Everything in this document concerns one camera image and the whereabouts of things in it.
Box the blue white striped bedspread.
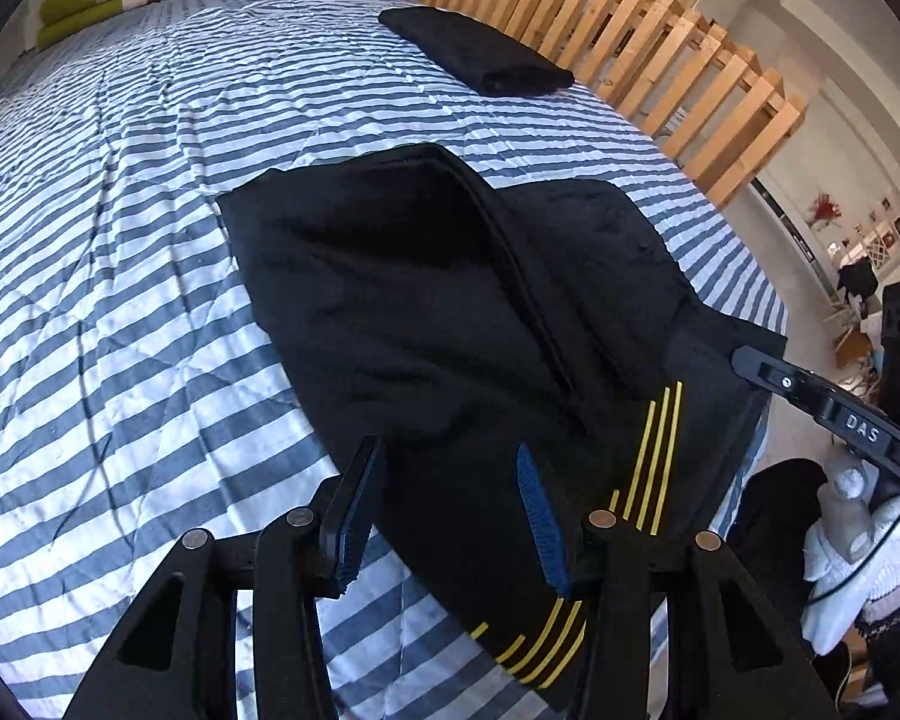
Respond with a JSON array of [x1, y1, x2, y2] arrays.
[[0, 0, 787, 718]]

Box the black yellow-striped track pants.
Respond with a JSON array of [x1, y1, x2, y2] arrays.
[[219, 145, 785, 710]]

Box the folded black garment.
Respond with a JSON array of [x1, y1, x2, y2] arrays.
[[379, 7, 575, 98]]

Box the wooden slatted bed rail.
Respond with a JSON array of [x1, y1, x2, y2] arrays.
[[416, 0, 806, 206]]

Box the white gloved right hand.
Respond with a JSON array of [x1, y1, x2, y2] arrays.
[[802, 452, 900, 655]]

